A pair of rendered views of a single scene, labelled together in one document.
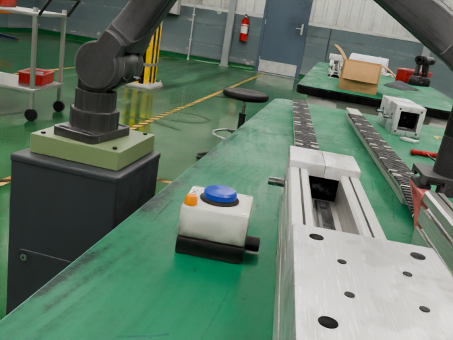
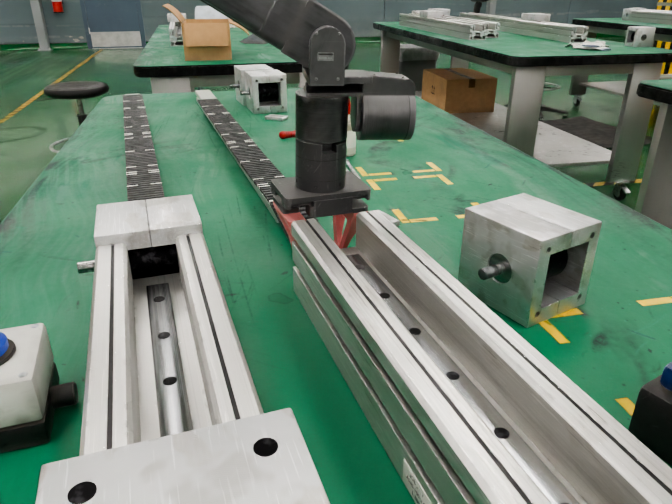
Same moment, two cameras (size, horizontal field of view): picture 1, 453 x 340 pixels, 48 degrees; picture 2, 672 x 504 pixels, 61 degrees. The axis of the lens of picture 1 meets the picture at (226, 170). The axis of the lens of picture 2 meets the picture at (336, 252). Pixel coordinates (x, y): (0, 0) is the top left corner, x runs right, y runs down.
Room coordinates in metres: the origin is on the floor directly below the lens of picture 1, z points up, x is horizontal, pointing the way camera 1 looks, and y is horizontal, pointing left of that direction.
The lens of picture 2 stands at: (0.17, -0.10, 1.09)
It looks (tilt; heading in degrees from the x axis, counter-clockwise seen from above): 26 degrees down; 337
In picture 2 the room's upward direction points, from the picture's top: straight up
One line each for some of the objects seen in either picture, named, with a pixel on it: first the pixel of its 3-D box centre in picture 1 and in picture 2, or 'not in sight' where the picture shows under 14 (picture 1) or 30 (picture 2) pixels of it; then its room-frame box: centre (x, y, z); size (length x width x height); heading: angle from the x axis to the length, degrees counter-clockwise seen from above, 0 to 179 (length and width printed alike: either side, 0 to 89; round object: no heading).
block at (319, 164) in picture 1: (309, 186); (141, 256); (0.74, -0.13, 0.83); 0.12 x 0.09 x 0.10; 86
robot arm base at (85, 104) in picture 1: (94, 112); not in sight; (0.90, 0.25, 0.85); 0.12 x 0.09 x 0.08; 160
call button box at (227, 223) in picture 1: (222, 222); (2, 386); (0.58, -0.01, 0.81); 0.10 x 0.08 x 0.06; 86
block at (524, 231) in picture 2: not in sight; (517, 258); (0.58, -0.49, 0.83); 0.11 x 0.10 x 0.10; 99
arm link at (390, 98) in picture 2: not in sight; (359, 83); (0.73, -0.37, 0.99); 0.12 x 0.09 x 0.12; 75
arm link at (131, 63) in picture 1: (110, 71); not in sight; (0.90, 0.23, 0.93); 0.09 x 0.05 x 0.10; 75
